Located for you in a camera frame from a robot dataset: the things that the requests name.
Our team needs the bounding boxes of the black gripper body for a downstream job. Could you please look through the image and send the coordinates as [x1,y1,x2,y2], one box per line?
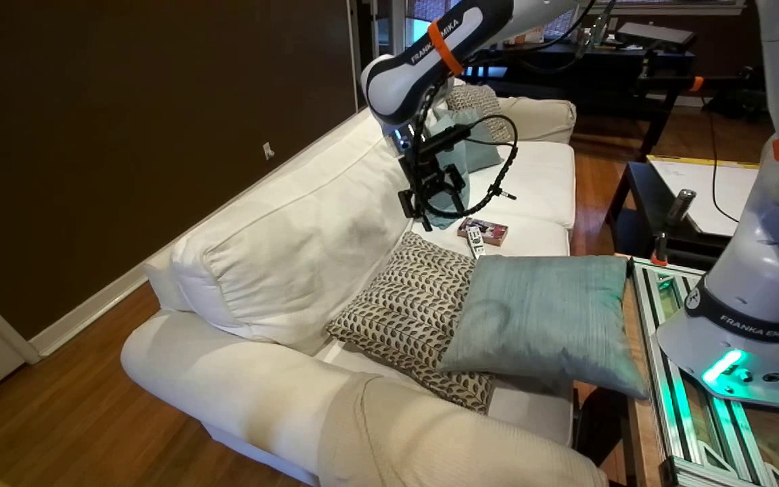
[401,128,475,197]

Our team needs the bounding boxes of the beige black leaf-pattern pillow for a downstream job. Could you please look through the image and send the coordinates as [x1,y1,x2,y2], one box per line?
[326,230,499,416]

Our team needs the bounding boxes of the teal pillow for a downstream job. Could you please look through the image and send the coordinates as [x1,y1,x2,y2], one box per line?
[439,253,652,401]
[421,106,505,220]

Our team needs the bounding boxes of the white couch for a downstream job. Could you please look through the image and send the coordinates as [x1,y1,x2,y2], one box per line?
[119,91,610,487]

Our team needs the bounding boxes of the white remote control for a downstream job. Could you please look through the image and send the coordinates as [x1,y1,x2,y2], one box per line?
[462,221,491,263]

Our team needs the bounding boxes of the DVD case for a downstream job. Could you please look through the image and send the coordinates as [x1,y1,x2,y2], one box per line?
[455,213,510,252]

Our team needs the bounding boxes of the black desk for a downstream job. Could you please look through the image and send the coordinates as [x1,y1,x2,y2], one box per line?
[460,22,709,164]

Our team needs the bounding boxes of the black low table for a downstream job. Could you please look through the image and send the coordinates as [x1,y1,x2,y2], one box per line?
[604,157,770,274]

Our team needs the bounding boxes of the white floor mat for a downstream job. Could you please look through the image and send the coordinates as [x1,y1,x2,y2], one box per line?
[643,151,763,237]

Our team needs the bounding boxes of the wooden table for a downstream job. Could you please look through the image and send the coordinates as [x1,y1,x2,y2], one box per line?
[606,252,682,487]

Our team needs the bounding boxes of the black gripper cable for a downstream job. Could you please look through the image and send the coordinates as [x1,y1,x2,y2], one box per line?
[401,111,525,224]

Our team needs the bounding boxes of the black lever handle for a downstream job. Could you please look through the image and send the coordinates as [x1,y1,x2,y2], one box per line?
[648,187,697,266]

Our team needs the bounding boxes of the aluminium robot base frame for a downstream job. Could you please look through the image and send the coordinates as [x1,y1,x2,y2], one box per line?
[627,253,779,487]

